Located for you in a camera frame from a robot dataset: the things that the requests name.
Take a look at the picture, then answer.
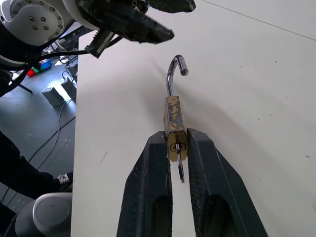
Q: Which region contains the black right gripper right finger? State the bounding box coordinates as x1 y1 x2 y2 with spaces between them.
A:
187 127 269 237

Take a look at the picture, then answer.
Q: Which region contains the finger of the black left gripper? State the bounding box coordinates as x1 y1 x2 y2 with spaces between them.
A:
110 11 175 45
147 0 197 13

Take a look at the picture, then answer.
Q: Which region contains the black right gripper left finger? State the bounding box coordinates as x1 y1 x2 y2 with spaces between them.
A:
116 131 174 237

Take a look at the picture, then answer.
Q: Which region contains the silver key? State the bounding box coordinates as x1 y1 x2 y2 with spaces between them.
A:
175 143 186 184

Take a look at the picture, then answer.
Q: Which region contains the brass padlock with steel shackle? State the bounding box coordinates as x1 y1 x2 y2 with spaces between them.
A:
163 54 190 162

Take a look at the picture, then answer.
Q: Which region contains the black and white shoe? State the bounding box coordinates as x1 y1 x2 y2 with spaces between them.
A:
56 171 74 186

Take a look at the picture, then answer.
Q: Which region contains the small grey floor box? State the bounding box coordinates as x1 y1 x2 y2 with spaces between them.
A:
60 77 76 100

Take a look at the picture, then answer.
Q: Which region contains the large grey floor box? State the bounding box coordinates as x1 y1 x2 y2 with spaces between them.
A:
41 86 65 107

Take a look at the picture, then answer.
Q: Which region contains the person's leg in black trousers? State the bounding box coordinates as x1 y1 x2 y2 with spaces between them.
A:
0 130 60 199

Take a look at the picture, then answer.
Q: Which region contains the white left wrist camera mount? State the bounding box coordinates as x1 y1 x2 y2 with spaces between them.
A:
61 0 101 31

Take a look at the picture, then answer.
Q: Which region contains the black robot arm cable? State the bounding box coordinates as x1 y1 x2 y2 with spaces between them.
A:
0 49 90 97

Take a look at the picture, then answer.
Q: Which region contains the grey floor cable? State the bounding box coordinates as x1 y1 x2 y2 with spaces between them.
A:
29 102 69 161

